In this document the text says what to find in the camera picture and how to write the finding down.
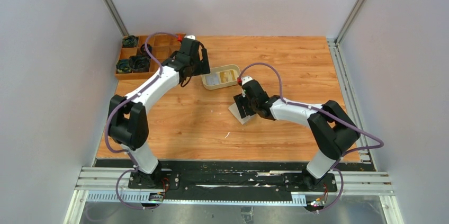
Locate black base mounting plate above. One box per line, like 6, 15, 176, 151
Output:
94, 159, 376, 202

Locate aluminium rail frame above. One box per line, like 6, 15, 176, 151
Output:
65, 167, 403, 223

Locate black coiled cable small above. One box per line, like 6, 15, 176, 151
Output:
137, 43, 152, 57

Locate black coiled cable large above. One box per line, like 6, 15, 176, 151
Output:
128, 55, 150, 73

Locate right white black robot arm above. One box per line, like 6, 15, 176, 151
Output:
234, 76, 361, 191

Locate white card in tray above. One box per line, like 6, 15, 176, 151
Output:
205, 73, 221, 87

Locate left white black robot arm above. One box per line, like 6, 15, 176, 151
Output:
104, 36, 210, 189

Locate yellow card in tray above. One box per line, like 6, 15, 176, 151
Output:
219, 69, 237, 84

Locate black coiled cable top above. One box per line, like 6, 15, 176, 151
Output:
122, 35, 139, 49

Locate beige plastic tray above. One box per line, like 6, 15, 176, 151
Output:
201, 64, 241, 91

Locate wooden compartment tray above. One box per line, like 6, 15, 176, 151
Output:
115, 33, 186, 80

